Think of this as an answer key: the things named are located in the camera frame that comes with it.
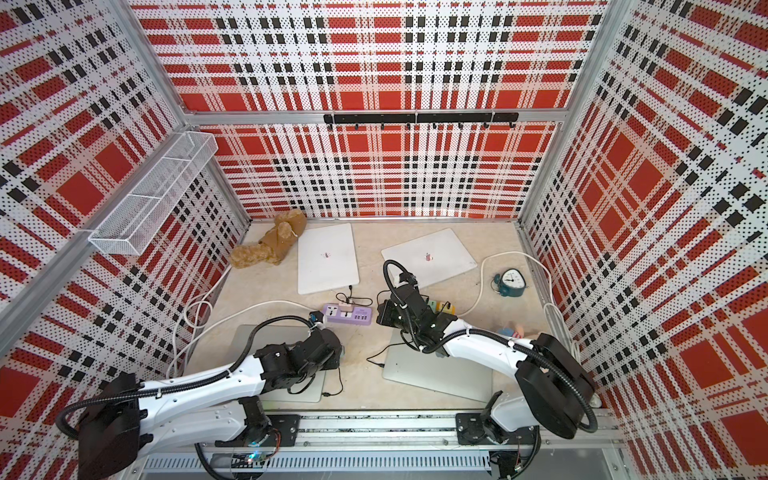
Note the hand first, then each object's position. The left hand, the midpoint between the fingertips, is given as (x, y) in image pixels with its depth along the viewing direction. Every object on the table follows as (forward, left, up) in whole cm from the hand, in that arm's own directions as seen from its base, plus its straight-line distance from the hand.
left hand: (341, 350), depth 83 cm
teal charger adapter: (+4, +4, +14) cm, 15 cm away
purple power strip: (+11, -4, -1) cm, 12 cm away
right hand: (+9, -12, +8) cm, 17 cm away
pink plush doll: (+4, -51, +1) cm, 51 cm away
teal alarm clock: (+23, -54, -2) cm, 59 cm away
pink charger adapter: (+13, 0, +1) cm, 13 cm away
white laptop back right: (+35, -28, -5) cm, 46 cm away
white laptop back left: (+36, +11, -4) cm, 38 cm away
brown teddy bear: (+40, +22, +9) cm, 47 cm away
